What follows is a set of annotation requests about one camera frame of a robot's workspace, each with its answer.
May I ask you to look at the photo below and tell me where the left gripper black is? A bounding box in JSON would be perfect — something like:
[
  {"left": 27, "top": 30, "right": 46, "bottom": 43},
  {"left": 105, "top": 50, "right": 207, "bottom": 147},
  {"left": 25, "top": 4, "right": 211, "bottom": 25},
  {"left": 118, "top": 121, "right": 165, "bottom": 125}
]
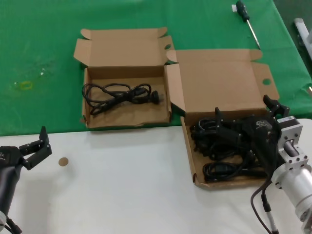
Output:
[{"left": 0, "top": 126, "right": 53, "bottom": 171}]

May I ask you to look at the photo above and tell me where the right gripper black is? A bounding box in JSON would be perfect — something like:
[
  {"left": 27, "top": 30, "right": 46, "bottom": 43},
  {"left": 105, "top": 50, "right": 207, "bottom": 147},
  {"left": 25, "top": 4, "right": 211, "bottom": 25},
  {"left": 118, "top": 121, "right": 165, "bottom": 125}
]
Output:
[{"left": 214, "top": 94, "right": 291, "bottom": 175}]

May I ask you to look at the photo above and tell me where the empty-lidded brown cardboard box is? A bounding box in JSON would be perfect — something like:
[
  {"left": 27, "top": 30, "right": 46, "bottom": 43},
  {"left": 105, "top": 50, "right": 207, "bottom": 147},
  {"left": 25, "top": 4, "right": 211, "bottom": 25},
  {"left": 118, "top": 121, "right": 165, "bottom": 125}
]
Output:
[{"left": 73, "top": 26, "right": 176, "bottom": 129}]

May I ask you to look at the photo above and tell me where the white metal bar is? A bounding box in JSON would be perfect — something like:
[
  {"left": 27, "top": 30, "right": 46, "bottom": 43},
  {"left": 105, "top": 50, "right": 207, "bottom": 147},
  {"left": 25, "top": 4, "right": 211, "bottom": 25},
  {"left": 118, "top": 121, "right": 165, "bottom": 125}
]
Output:
[{"left": 293, "top": 18, "right": 312, "bottom": 61}]

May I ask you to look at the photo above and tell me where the green tablecloth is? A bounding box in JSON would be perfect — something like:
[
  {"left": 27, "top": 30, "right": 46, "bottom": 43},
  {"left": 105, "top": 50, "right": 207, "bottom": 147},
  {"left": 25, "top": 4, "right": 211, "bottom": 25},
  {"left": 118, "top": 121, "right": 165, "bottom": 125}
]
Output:
[{"left": 0, "top": 0, "right": 312, "bottom": 137}]

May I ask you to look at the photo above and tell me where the brown cardboard box with cords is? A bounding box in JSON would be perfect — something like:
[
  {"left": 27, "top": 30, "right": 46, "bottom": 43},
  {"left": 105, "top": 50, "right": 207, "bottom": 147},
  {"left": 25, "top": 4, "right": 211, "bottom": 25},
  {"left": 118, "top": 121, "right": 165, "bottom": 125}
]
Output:
[{"left": 165, "top": 48, "right": 280, "bottom": 189}]

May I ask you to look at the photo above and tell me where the right arm brown cable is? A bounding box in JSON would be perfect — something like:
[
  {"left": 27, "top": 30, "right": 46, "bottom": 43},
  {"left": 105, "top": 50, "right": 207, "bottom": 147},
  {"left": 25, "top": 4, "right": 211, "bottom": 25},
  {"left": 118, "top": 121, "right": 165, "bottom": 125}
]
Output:
[{"left": 250, "top": 170, "right": 280, "bottom": 234}]

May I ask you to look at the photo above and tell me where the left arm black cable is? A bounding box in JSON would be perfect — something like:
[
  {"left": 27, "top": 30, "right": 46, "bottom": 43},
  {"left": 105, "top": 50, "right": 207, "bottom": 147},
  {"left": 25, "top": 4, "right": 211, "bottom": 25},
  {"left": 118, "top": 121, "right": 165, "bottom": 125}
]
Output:
[{"left": 3, "top": 216, "right": 23, "bottom": 234}]

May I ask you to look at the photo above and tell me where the dark-handled screwdriver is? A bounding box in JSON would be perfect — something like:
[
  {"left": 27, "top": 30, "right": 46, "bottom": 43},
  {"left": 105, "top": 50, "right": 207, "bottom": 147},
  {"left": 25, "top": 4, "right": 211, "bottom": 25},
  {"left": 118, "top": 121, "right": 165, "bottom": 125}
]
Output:
[{"left": 235, "top": 0, "right": 261, "bottom": 49}]

